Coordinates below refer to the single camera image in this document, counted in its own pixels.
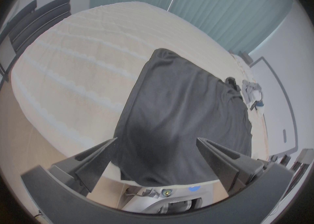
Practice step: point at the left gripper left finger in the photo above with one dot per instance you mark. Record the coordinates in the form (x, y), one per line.
(85, 166)

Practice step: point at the pile of clothes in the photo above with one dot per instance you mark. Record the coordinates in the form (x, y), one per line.
(250, 90)

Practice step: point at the bed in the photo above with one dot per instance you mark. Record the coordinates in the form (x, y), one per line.
(81, 53)

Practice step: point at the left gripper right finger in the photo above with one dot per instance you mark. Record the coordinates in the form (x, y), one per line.
(228, 166)

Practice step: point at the white door with grey frame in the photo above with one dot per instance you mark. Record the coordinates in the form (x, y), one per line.
(274, 100)

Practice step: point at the black T-shirt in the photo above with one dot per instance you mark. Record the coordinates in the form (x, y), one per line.
(176, 120)

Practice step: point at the small grey side table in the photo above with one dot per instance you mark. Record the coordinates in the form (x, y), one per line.
(244, 56)

